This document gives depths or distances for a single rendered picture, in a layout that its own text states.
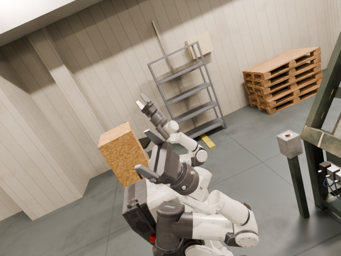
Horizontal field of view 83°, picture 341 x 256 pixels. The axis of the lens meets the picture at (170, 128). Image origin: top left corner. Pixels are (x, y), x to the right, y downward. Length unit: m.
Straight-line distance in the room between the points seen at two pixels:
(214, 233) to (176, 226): 0.14
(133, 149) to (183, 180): 1.89
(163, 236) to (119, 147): 1.70
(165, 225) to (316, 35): 5.56
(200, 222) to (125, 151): 1.75
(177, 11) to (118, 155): 3.09
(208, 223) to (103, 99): 3.85
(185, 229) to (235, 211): 0.19
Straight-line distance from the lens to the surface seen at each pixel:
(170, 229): 0.79
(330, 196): 2.37
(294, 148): 1.83
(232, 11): 4.79
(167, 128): 1.13
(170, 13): 4.40
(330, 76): 1.92
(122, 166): 2.48
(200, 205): 0.64
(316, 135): 1.89
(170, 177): 0.51
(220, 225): 0.80
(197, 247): 1.19
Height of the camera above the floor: 1.90
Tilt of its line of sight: 21 degrees down
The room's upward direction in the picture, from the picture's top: 25 degrees counter-clockwise
